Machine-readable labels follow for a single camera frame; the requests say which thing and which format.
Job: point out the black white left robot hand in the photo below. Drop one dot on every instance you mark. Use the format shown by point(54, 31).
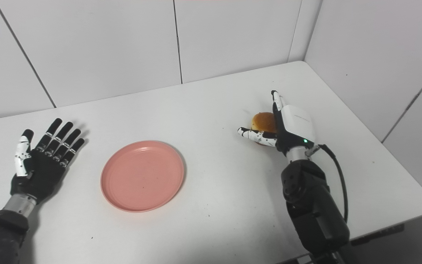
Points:
point(42, 172)

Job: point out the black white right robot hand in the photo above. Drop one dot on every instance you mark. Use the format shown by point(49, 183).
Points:
point(295, 124)

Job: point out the toy hamburger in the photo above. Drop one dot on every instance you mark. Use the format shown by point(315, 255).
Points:
point(263, 121)

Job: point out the pink round plate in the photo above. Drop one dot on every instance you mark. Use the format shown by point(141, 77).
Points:
point(142, 176)

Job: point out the black table frame bar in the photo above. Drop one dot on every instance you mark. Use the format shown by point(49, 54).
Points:
point(377, 234)

